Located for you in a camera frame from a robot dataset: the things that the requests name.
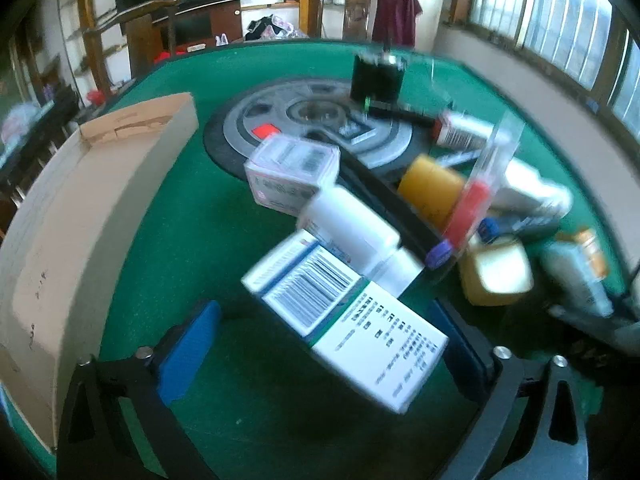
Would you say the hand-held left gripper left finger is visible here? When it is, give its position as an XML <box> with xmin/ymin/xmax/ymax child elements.
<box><xmin>57</xmin><ymin>300</ymin><xmax>223</xmax><ymax>480</ymax></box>

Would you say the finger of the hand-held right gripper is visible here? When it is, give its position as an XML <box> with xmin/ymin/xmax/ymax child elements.
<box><xmin>547</xmin><ymin>304</ymin><xmax>640</xmax><ymax>357</ymax></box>

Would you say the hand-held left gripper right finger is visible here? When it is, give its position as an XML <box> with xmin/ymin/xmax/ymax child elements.
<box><xmin>427</xmin><ymin>297</ymin><xmax>591</xmax><ymax>480</ymax></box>

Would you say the teal packet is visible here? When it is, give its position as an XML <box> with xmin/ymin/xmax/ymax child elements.
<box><xmin>542</xmin><ymin>240</ymin><xmax>613</xmax><ymax>317</ymax></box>

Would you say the yellow rounded tin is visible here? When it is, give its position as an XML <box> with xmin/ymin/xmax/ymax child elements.
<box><xmin>457</xmin><ymin>235</ymin><xmax>535</xmax><ymax>307</ymax></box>

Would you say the white blue medicine box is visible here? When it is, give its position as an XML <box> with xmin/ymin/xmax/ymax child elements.
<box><xmin>241</xmin><ymin>230</ymin><xmax>450</xmax><ymax>415</ymax></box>

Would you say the clear tube of red balls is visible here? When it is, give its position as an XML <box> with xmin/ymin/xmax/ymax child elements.
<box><xmin>425</xmin><ymin>110</ymin><xmax>526</xmax><ymax>281</ymax></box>

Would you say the long black box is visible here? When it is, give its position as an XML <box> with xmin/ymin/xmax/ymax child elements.
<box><xmin>337</xmin><ymin>152</ymin><xmax>453</xmax><ymax>266</ymax></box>

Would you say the cardboard box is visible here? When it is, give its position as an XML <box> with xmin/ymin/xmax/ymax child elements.
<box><xmin>0</xmin><ymin>92</ymin><xmax>201</xmax><ymax>456</ymax></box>

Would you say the yellow tape roll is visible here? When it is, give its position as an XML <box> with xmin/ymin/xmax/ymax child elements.
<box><xmin>397</xmin><ymin>155</ymin><xmax>468</xmax><ymax>228</ymax></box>

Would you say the plain white plastic bottle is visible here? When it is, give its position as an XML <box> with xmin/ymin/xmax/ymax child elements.
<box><xmin>297</xmin><ymin>185</ymin><xmax>426</xmax><ymax>298</ymax></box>

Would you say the small pink white box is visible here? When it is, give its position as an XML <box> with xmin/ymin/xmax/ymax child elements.
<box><xmin>243</xmin><ymin>135</ymin><xmax>342</xmax><ymax>213</ymax></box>

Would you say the red grey slim box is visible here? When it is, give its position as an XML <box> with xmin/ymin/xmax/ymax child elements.
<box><xmin>432</xmin><ymin>110</ymin><xmax>493</xmax><ymax>151</ymax></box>

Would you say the dark marker with blue cap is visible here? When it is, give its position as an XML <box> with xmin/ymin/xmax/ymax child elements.
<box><xmin>477</xmin><ymin>215</ymin><xmax>563</xmax><ymax>243</ymax></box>

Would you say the grey round table panel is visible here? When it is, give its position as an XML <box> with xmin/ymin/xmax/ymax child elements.
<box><xmin>204</xmin><ymin>77</ymin><xmax>416</xmax><ymax>181</ymax></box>

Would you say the black device on stand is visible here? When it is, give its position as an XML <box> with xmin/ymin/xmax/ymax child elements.
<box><xmin>350</xmin><ymin>50</ymin><xmax>441</xmax><ymax>128</ymax></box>

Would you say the white red plastic bag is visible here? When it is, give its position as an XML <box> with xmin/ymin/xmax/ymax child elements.
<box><xmin>0</xmin><ymin>102</ymin><xmax>41</xmax><ymax>141</ymax></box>

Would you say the barred window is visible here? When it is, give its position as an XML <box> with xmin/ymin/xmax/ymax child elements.
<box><xmin>470</xmin><ymin>0</ymin><xmax>640</xmax><ymax>136</ymax></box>

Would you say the brown wooden chair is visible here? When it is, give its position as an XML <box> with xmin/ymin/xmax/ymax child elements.
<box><xmin>82</xmin><ymin>0</ymin><xmax>186</xmax><ymax>96</ymax></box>

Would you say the pile of clothes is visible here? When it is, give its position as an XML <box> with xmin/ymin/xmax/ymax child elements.
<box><xmin>243</xmin><ymin>15</ymin><xmax>308</xmax><ymax>43</ymax></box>

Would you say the maroon cloth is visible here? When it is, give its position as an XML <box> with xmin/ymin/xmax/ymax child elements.
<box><xmin>372</xmin><ymin>0</ymin><xmax>423</xmax><ymax>48</ymax></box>

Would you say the wooden chair with glass ornament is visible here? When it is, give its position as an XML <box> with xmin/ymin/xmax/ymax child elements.
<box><xmin>312</xmin><ymin>0</ymin><xmax>381</xmax><ymax>43</ymax></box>

